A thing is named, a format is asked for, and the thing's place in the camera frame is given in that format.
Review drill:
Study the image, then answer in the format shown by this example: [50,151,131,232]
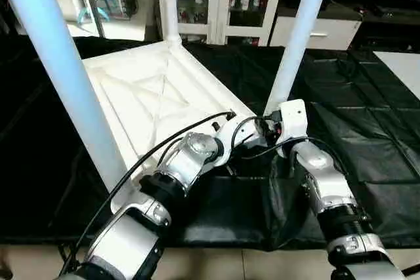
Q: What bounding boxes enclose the colourful toy box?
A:
[82,0,138,22]

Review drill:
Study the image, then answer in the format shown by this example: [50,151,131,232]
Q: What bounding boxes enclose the white flat board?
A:
[374,50,420,100]

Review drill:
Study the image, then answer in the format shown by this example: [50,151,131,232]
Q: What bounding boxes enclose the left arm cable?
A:
[59,111,236,277]

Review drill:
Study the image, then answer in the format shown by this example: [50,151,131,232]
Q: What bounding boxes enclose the black work mat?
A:
[0,34,420,251]

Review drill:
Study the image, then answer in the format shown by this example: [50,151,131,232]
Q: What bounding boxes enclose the black stand leg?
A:
[400,264,420,278]

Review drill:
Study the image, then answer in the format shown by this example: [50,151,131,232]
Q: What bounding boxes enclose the white plastic table leg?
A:
[264,0,335,115]
[161,0,182,45]
[0,0,129,192]

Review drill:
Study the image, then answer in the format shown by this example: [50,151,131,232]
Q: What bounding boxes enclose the white drawer unit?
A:
[269,16,363,51]

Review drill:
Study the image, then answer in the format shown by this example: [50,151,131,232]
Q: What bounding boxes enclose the white glass door cabinet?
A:
[154,0,288,46]

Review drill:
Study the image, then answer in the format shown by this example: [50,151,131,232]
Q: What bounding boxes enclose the white plastic table top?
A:
[82,36,263,215]

